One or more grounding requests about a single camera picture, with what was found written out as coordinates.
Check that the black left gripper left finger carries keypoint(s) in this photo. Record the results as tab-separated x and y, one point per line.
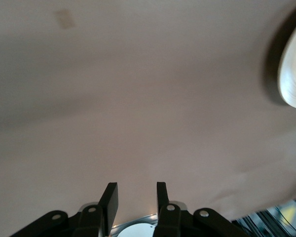
88	222

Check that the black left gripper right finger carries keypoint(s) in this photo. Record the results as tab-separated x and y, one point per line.
172	222

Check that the round wooden plate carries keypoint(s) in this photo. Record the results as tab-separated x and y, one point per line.
293	74

